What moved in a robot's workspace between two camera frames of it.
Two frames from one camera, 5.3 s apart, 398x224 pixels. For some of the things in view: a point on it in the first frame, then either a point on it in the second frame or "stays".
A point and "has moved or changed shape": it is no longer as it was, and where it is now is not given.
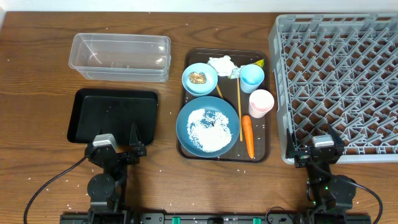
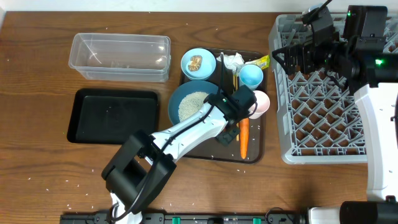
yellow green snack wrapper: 236,73 to 263,62
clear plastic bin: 105,57 stays
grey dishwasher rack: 340,69 stays
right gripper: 301,156 to 304,51
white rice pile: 210,130 has moved or changed shape
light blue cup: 251,76 stays
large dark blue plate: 209,104 to 184,89
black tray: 114,112 stays
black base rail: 216,218 stays
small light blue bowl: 199,79 to 208,65
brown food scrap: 197,78 to 194,63
